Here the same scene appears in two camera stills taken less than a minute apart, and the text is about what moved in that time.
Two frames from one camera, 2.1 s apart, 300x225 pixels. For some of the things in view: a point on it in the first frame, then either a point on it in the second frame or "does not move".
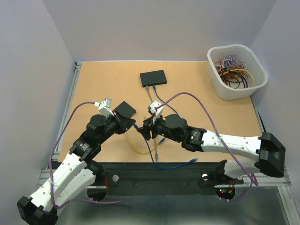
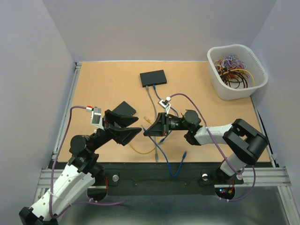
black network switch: [125, 109] does not move
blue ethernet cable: [157, 167] → [180, 166]
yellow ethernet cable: [139, 152] does not move
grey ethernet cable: [155, 156] does not move
